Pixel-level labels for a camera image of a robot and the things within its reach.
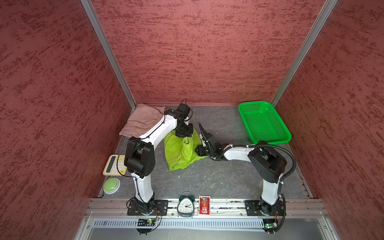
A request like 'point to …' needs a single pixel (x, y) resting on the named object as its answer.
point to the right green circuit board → (270, 224)
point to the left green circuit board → (146, 222)
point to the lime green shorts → (180, 151)
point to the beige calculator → (111, 167)
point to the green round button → (111, 185)
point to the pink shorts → (142, 116)
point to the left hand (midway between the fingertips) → (190, 137)
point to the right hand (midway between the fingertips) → (197, 153)
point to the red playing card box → (204, 205)
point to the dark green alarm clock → (185, 207)
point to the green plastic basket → (263, 122)
